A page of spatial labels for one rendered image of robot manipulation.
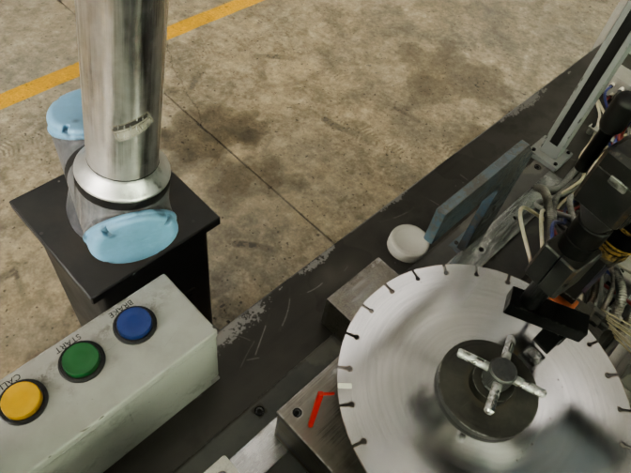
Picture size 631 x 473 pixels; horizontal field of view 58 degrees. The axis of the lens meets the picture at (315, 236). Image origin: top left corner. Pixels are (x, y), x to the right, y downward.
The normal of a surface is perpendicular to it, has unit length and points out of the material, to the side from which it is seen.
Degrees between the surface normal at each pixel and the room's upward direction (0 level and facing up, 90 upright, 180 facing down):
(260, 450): 0
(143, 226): 98
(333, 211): 0
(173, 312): 0
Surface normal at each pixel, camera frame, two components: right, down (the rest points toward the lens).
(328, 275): 0.11, -0.59
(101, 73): -0.25, 0.70
